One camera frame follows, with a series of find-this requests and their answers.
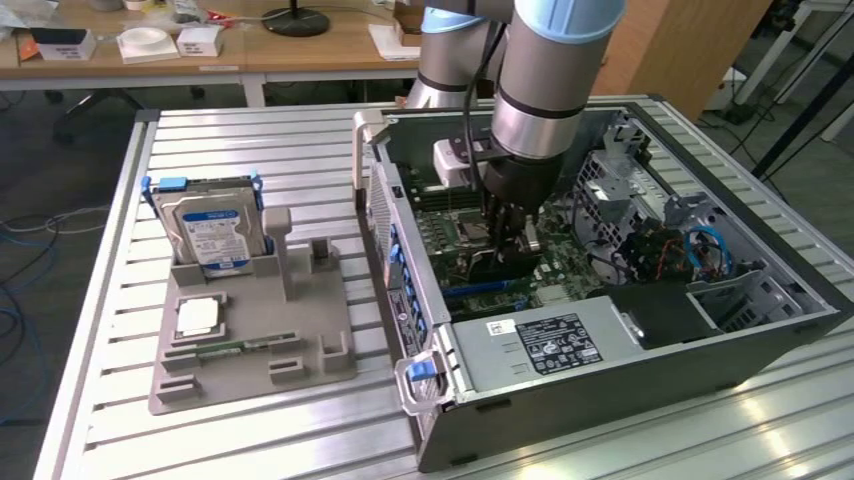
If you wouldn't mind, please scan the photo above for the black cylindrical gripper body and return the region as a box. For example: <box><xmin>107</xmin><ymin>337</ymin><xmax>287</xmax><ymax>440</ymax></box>
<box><xmin>481</xmin><ymin>155</ymin><xmax>569</xmax><ymax>211</ymax></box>

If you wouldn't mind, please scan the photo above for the green graphics card black cooler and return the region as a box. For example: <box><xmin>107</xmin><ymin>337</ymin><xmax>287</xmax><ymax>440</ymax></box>
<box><xmin>465</xmin><ymin>247</ymin><xmax>539</xmax><ymax>285</ymax></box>

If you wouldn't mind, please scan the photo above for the CPU socket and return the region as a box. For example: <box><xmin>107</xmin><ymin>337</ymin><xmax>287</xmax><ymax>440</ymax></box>
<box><xmin>453</xmin><ymin>209</ymin><xmax>493</xmax><ymax>242</ymax></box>

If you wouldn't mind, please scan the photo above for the black RAM slot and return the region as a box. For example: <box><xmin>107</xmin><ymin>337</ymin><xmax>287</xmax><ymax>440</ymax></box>
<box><xmin>413</xmin><ymin>192</ymin><xmax>482</xmax><ymax>204</ymax></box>
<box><xmin>414</xmin><ymin>198</ymin><xmax>483</xmax><ymax>211</ymax></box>

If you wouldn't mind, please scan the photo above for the green motherboard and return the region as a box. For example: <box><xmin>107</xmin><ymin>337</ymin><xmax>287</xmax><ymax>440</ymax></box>
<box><xmin>406</xmin><ymin>167</ymin><xmax>619</xmax><ymax>321</ymax></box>

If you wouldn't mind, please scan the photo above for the blue expansion slot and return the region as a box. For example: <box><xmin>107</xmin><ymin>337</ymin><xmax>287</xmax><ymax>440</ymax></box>
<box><xmin>443</xmin><ymin>279</ymin><xmax>529</xmax><ymax>297</ymax></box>

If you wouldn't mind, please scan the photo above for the perforated metal drive cage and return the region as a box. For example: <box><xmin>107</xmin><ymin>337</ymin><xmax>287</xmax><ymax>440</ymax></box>
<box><xmin>570</xmin><ymin>124</ymin><xmax>673</xmax><ymax>244</ymax></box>

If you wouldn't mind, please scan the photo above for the grey power supply unit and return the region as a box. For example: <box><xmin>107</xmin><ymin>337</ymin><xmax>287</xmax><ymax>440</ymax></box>
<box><xmin>437</xmin><ymin>298</ymin><xmax>647</xmax><ymax>395</ymax></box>

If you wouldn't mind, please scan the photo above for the black plastic shroud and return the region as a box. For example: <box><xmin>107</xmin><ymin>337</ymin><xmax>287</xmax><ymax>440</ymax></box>
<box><xmin>610</xmin><ymin>281</ymin><xmax>726</xmax><ymax>350</ymax></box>

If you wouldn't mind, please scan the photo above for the black open PC case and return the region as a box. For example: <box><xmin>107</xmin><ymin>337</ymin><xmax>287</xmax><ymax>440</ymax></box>
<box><xmin>351</xmin><ymin>94</ymin><xmax>844</xmax><ymax>474</ymax></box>

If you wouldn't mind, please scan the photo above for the white paper booklet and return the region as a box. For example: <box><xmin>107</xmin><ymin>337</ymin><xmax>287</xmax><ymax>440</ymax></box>
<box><xmin>367</xmin><ymin>22</ymin><xmax>426</xmax><ymax>62</ymax></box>

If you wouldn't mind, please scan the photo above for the white low cabinet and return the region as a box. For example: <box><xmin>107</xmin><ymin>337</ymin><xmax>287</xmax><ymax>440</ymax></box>
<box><xmin>706</xmin><ymin>64</ymin><xmax>750</xmax><ymax>115</ymax></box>

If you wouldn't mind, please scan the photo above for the wooden cabinet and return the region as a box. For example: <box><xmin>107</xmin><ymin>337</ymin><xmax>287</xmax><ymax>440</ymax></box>
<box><xmin>590</xmin><ymin>0</ymin><xmax>784</xmax><ymax>122</ymax></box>

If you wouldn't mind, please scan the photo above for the brown cardboard box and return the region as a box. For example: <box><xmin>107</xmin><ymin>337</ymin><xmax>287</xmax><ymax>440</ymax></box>
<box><xmin>391</xmin><ymin>0</ymin><xmax>429</xmax><ymax>36</ymax></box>

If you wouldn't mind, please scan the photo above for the grey parts rack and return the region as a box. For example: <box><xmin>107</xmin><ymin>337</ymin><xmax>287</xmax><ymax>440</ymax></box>
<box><xmin>147</xmin><ymin>207</ymin><xmax>361</xmax><ymax>417</ymax></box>

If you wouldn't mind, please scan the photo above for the metal disk bay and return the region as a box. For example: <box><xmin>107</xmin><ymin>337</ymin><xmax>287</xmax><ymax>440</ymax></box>
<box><xmin>686</xmin><ymin>262</ymin><xmax>813</xmax><ymax>334</ymax></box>

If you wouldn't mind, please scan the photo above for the hard disk with blue rails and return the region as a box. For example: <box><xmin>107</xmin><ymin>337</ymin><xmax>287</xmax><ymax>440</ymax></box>
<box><xmin>138</xmin><ymin>171</ymin><xmax>268</xmax><ymax>280</ymax></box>

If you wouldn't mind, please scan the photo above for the black slanted pole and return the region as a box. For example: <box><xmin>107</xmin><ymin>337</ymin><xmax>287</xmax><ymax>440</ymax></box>
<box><xmin>750</xmin><ymin>0</ymin><xmax>854</xmax><ymax>179</ymax></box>

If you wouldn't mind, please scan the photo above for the green RAM stick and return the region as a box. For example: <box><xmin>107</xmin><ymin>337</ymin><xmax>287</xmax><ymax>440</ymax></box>
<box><xmin>191</xmin><ymin>337</ymin><xmax>286</xmax><ymax>357</ymax></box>

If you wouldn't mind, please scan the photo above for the black round lamp base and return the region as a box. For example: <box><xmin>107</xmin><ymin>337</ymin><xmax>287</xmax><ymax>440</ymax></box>
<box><xmin>260</xmin><ymin>0</ymin><xmax>334</xmax><ymax>37</ymax></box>

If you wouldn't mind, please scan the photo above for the silver CPU chip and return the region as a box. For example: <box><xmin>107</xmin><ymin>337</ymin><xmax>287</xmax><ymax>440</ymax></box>
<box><xmin>174</xmin><ymin>299</ymin><xmax>226</xmax><ymax>337</ymax></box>

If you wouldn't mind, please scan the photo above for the small white labelled box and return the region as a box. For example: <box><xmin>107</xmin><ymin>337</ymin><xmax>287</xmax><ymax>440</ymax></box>
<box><xmin>175</xmin><ymin>25</ymin><xmax>226</xmax><ymax>59</ymax></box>

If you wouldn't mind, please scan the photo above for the white box with round recess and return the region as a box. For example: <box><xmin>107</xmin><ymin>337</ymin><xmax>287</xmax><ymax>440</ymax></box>
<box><xmin>116</xmin><ymin>27</ymin><xmax>183</xmax><ymax>65</ymax></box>

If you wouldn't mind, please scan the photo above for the black office chair base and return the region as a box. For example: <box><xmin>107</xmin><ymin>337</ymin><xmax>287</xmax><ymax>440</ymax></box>
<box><xmin>46</xmin><ymin>88</ymin><xmax>146</xmax><ymax>146</ymax></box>

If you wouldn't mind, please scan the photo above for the wooden desk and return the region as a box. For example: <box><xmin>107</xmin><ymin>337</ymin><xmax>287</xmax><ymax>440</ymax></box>
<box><xmin>0</xmin><ymin>0</ymin><xmax>610</xmax><ymax>109</ymax></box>

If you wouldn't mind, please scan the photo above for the white box with black lid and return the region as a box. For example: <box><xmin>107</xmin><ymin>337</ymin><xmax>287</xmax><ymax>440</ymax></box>
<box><xmin>32</xmin><ymin>27</ymin><xmax>100</xmax><ymax>62</ymax></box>

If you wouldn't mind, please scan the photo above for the clear plastic bag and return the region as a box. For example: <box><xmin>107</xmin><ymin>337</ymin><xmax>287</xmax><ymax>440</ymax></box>
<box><xmin>0</xmin><ymin>0</ymin><xmax>62</xmax><ymax>32</ymax></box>

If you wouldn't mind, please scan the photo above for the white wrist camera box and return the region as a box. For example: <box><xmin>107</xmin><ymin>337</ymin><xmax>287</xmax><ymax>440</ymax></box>
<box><xmin>431</xmin><ymin>138</ymin><xmax>486</xmax><ymax>190</ymax></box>

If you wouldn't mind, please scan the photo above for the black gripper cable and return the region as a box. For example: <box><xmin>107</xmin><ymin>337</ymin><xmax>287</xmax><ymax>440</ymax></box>
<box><xmin>462</xmin><ymin>22</ymin><xmax>513</xmax><ymax>201</ymax></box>

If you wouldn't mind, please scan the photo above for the black wire bundle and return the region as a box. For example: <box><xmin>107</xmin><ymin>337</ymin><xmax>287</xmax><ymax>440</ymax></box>
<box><xmin>586</xmin><ymin>222</ymin><xmax>689</xmax><ymax>286</ymax></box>

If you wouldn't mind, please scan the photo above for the red wire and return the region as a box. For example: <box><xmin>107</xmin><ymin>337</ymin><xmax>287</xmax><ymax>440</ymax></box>
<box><xmin>655</xmin><ymin>238</ymin><xmax>689</xmax><ymax>281</ymax></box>

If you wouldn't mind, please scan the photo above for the blue wire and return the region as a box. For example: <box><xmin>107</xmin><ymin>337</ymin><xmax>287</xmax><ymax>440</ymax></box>
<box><xmin>685</xmin><ymin>224</ymin><xmax>737</xmax><ymax>281</ymax></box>

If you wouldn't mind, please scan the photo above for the white floor cable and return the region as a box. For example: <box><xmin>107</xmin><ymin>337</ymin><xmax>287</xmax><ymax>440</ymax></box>
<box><xmin>0</xmin><ymin>207</ymin><xmax>108</xmax><ymax>236</ymax></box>

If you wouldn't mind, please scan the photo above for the blue floor cable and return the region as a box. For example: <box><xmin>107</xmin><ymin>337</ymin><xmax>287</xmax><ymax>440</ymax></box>
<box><xmin>0</xmin><ymin>219</ymin><xmax>63</xmax><ymax>426</ymax></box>

